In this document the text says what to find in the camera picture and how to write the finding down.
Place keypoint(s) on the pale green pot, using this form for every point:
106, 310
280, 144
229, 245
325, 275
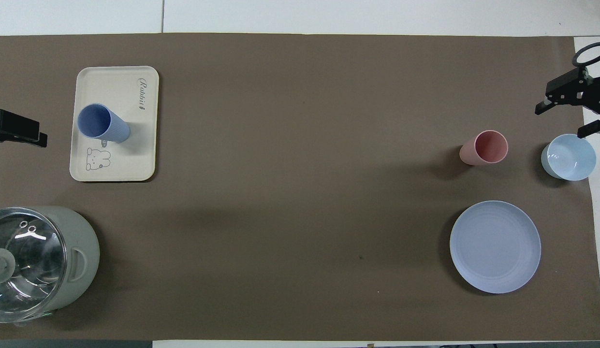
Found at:
82, 256

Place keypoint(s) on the glass pot lid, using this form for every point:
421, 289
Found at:
34, 261

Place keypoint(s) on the light blue bowl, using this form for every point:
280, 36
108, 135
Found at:
569, 157

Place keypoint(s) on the pink cup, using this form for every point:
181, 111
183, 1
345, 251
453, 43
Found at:
486, 149

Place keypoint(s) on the blue ribbed cup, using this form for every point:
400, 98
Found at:
104, 124

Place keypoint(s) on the brown table mat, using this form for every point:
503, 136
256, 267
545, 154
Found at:
300, 193

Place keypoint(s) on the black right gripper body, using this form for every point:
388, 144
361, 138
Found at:
587, 92

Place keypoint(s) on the blue round plate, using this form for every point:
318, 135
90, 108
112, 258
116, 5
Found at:
495, 246

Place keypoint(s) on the cream rabbit print tray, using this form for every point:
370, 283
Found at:
135, 159

